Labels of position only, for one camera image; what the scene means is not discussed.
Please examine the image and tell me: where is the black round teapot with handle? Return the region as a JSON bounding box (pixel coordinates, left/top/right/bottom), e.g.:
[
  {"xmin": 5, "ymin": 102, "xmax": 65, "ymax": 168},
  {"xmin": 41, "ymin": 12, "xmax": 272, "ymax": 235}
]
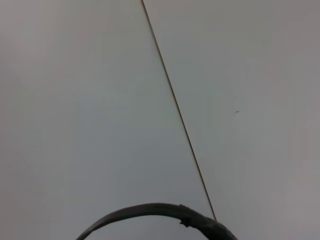
[{"xmin": 74, "ymin": 202, "xmax": 238, "ymax": 240}]

